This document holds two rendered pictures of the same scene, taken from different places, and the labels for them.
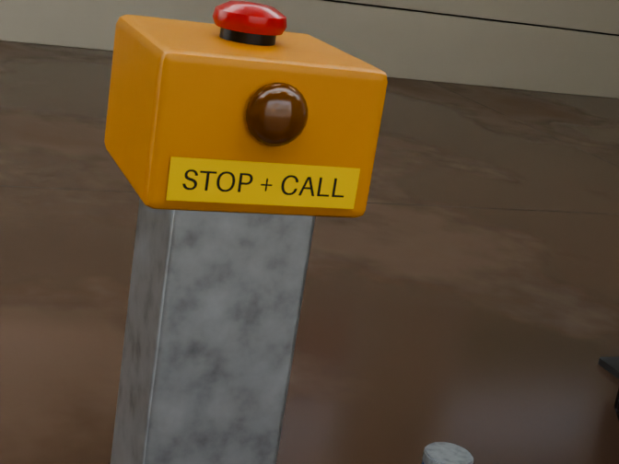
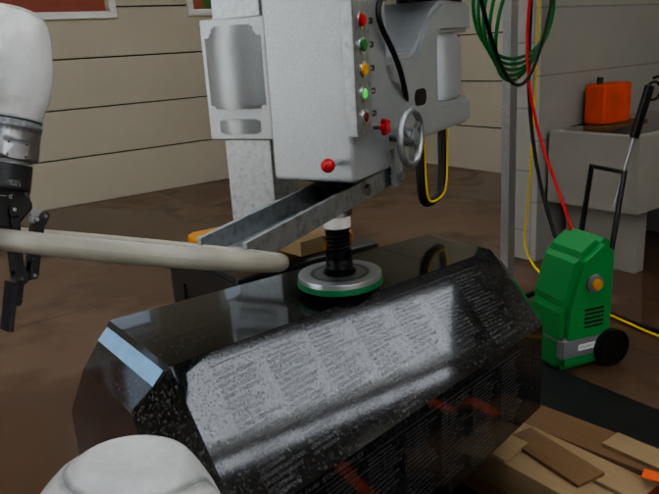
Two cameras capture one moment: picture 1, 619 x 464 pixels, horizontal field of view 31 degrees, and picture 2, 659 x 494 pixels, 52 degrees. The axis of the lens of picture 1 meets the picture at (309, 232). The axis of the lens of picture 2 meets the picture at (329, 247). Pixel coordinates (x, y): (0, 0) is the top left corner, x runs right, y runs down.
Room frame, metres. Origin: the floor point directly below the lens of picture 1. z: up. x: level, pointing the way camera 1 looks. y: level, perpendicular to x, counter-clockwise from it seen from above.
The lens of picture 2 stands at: (0.33, -1.02, 1.44)
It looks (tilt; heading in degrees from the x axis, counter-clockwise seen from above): 16 degrees down; 348
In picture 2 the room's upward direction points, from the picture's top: 4 degrees counter-clockwise
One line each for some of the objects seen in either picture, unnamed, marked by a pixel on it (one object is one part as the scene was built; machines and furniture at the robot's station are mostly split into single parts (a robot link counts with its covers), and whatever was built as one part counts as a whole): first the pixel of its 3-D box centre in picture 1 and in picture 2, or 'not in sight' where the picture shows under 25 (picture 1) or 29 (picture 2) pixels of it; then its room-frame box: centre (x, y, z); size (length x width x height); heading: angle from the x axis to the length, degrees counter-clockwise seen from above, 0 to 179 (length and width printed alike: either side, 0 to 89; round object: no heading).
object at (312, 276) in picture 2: not in sight; (339, 273); (1.94, -1.38, 0.89); 0.21 x 0.21 x 0.01
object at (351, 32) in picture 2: not in sight; (357, 70); (1.82, -1.42, 1.39); 0.08 x 0.03 x 0.28; 138
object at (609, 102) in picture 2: not in sight; (612, 101); (4.38, -3.83, 1.00); 0.50 x 0.22 x 0.33; 113
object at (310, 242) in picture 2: not in sight; (292, 241); (2.59, -1.36, 0.81); 0.20 x 0.10 x 0.05; 31
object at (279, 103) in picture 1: (276, 114); not in sight; (0.54, 0.02, 1.05); 0.03 x 0.02 x 0.03; 113
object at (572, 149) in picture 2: not in sight; (646, 186); (4.23, -4.02, 0.43); 1.30 x 0.62 x 0.86; 113
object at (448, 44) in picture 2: not in sight; (430, 67); (2.43, -1.82, 1.37); 0.19 x 0.19 x 0.20
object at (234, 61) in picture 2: not in sight; (303, 67); (2.72, -1.47, 1.39); 0.74 x 0.34 x 0.25; 51
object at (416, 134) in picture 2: not in sight; (397, 137); (1.95, -1.55, 1.22); 0.15 x 0.10 x 0.15; 138
